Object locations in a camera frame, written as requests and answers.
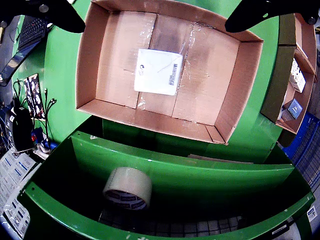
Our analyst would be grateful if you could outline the white cloth rag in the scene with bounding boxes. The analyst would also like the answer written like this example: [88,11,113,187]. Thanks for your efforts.
[32,143,52,160]

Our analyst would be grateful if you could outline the large shallow cardboard tray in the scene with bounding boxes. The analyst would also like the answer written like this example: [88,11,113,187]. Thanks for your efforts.
[75,0,265,146]

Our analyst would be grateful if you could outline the blue tube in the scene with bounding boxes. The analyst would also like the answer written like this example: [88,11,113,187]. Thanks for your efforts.
[41,138,60,150]

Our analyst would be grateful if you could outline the tall white product box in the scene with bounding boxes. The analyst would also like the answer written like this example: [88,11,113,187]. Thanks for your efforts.
[133,48,184,97]

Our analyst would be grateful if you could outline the dark blue board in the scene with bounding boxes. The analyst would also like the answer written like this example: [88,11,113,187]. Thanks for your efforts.
[0,41,38,87]

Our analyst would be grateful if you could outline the small blue logo box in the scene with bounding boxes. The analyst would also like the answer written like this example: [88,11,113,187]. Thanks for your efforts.
[286,98,304,118]

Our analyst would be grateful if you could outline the thin black loose cable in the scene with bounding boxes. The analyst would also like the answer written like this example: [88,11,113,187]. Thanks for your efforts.
[12,79,27,108]
[43,87,58,141]

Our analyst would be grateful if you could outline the black patterned card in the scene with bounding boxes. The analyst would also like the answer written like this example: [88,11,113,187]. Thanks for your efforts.
[23,73,47,120]

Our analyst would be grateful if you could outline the black grid floor mat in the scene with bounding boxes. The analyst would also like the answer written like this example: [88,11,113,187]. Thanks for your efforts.
[98,208,253,238]

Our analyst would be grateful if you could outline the black bag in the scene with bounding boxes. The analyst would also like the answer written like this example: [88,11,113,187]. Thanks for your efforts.
[11,106,36,152]

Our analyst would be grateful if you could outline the printed white instruction sheet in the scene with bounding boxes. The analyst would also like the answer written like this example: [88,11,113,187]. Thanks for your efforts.
[0,149,37,208]
[2,194,32,240]

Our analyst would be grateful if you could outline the small blue red object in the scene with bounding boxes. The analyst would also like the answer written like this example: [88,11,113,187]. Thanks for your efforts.
[30,126,45,143]

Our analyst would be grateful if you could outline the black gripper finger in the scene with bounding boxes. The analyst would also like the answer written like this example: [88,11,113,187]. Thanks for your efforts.
[0,0,86,34]
[224,0,320,33]

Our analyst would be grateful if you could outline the white box black spot print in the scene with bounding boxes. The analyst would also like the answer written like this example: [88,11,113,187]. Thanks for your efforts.
[289,58,307,94]

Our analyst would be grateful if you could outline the green metal cabinet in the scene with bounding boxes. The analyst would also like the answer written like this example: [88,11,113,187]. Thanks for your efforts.
[17,116,320,240]

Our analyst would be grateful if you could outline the clear packing tape roll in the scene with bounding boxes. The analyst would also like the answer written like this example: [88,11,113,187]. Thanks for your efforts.
[102,166,153,211]

